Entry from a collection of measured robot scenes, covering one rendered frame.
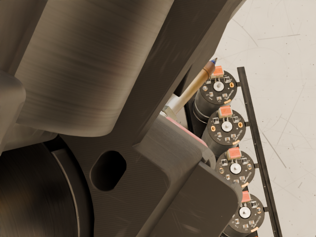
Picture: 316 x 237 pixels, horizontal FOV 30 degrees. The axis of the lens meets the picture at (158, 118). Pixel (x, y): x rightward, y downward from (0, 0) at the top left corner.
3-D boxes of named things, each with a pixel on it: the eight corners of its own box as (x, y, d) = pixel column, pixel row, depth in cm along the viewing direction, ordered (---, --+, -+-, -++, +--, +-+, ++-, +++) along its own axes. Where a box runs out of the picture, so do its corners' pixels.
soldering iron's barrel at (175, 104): (194, 67, 34) (136, 129, 30) (204, 48, 33) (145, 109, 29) (215, 82, 34) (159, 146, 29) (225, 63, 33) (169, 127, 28)
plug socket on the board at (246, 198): (237, 208, 36) (239, 206, 36) (234, 194, 37) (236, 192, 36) (249, 206, 36) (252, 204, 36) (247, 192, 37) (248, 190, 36)
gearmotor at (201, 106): (194, 129, 43) (203, 106, 38) (188, 98, 44) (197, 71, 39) (227, 125, 43) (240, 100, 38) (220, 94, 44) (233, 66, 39)
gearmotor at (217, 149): (201, 166, 42) (212, 146, 37) (195, 134, 43) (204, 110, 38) (234, 161, 42) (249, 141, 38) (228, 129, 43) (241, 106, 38)
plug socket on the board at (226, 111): (219, 122, 38) (221, 119, 37) (217, 110, 38) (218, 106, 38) (232, 121, 38) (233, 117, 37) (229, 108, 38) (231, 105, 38)
